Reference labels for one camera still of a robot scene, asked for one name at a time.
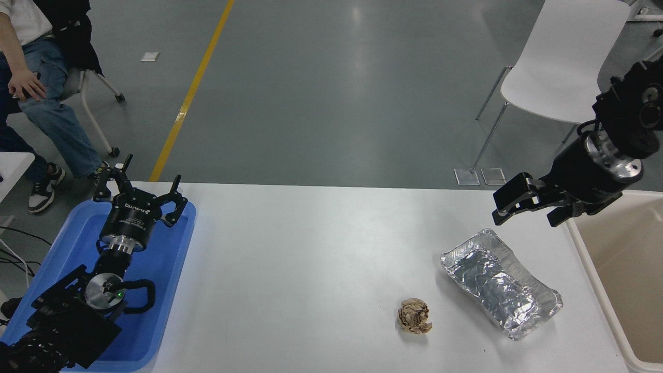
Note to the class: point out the grey wheeled chair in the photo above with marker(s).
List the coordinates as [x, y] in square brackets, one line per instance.
[90, 109]

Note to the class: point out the blue plastic tray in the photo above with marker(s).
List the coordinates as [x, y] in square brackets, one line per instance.
[166, 269]

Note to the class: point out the person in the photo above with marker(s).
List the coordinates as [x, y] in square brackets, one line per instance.
[49, 114]

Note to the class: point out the clear floor plate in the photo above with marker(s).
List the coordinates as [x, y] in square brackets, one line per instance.
[493, 176]
[466, 177]

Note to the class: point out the white wheeled chair base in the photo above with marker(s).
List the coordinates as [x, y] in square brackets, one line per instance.
[647, 9]

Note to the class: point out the crumpled tan paper ball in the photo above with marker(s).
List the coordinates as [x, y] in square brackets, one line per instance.
[414, 316]

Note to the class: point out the black jacket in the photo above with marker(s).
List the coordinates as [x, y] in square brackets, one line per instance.
[72, 36]

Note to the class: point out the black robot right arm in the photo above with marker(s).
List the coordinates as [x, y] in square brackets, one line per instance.
[629, 109]

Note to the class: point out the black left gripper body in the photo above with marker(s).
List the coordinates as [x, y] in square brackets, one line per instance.
[129, 220]

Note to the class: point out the white paper sheet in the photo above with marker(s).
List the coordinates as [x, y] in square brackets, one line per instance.
[149, 57]

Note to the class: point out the person's hand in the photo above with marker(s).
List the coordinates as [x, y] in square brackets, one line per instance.
[28, 84]

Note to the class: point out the white chair with metal legs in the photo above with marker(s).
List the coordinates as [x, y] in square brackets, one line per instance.
[559, 67]

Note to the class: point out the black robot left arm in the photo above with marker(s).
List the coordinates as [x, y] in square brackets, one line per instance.
[62, 321]

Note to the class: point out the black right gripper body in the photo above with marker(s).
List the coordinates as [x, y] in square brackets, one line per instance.
[580, 176]

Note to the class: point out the silver foil tray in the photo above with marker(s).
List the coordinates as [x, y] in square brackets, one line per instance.
[497, 282]

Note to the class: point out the small white table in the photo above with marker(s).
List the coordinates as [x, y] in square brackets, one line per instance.
[13, 171]

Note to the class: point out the large pale bin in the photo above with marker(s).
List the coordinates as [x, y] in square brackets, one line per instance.
[629, 269]

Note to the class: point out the person's forearm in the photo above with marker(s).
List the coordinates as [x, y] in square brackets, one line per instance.
[11, 46]

